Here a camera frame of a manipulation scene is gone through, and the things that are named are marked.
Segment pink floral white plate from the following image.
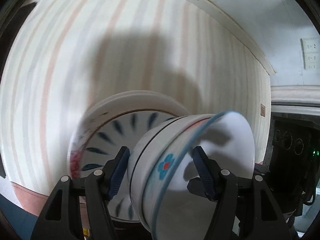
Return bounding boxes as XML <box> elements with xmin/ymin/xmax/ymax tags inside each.
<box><xmin>69</xmin><ymin>109</ymin><xmax>180</xmax><ymax>178</ymax></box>

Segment white plate grey flower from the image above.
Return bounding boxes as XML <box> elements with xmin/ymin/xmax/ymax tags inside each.
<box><xmin>82</xmin><ymin>90</ymin><xmax>190</xmax><ymax>119</ymax></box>

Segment white bowl dark rim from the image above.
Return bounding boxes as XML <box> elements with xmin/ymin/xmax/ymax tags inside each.
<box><xmin>127</xmin><ymin>114</ymin><xmax>212</xmax><ymax>223</ymax></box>

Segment white bowl red pattern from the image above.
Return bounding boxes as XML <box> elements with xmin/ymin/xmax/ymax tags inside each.
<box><xmin>142</xmin><ymin>117</ymin><xmax>211</xmax><ymax>231</ymax></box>

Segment striped cat counter mat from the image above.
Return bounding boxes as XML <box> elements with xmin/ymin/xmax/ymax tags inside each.
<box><xmin>1</xmin><ymin>0</ymin><xmax>271</xmax><ymax>215</ymax></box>

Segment blue leaf pattern plate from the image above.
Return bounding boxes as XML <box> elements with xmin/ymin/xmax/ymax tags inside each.
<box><xmin>80</xmin><ymin>109</ymin><xmax>180</xmax><ymax>222</ymax></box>

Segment white wall socket strip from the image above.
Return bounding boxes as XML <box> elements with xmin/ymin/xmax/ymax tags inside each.
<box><xmin>301</xmin><ymin>38</ymin><xmax>319</xmax><ymax>70</ymax></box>

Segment black induction cooktop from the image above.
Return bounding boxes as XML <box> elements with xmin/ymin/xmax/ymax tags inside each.
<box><xmin>0</xmin><ymin>2</ymin><xmax>37</xmax><ymax>75</ymax></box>

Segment white bowl coloured dots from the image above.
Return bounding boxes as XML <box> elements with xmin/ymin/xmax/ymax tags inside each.
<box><xmin>142</xmin><ymin>110</ymin><xmax>256</xmax><ymax>240</ymax></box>

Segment brown mat label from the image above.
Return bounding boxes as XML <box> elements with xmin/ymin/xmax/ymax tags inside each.
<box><xmin>260</xmin><ymin>103</ymin><xmax>266</xmax><ymax>117</ymax></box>

